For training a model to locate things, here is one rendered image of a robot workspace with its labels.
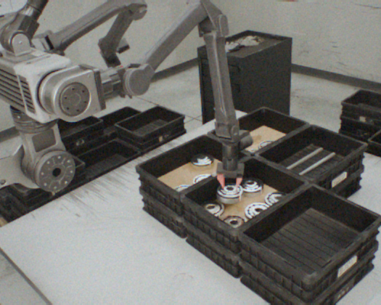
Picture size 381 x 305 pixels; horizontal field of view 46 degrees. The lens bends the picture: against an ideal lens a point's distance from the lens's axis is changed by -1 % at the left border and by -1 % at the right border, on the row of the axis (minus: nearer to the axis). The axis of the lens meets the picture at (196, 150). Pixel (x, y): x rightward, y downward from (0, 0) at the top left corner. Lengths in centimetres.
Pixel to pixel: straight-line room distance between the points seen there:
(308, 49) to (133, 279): 411
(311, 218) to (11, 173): 106
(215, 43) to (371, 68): 364
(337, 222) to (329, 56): 369
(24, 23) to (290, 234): 110
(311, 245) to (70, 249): 94
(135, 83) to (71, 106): 20
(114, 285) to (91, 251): 22
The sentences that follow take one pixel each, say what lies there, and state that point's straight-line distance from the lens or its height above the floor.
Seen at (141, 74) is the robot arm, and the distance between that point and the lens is 130.
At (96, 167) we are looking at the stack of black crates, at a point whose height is 38.
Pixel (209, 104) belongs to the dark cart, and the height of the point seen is 45.
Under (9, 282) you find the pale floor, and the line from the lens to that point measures 294.
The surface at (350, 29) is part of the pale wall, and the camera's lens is 506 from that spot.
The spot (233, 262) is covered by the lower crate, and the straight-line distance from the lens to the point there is 161.
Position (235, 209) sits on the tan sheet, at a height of 83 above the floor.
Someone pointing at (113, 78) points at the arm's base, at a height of 147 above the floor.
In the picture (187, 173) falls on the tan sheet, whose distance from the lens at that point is 198.
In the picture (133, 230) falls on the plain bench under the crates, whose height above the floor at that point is 70.
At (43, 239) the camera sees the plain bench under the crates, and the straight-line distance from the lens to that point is 199.
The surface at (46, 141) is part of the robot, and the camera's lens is 153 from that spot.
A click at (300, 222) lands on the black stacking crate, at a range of 169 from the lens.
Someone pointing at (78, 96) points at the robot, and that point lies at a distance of 121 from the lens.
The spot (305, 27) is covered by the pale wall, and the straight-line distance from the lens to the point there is 534.
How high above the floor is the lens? 188
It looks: 29 degrees down
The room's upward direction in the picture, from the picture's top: 5 degrees counter-clockwise
